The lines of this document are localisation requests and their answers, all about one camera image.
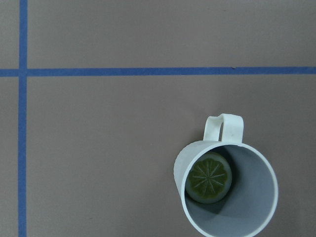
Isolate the green lemon slice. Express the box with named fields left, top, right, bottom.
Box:
left=185, top=152, right=233, bottom=204

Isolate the white plastic mug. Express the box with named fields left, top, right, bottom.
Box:
left=173, top=114, right=278, bottom=237

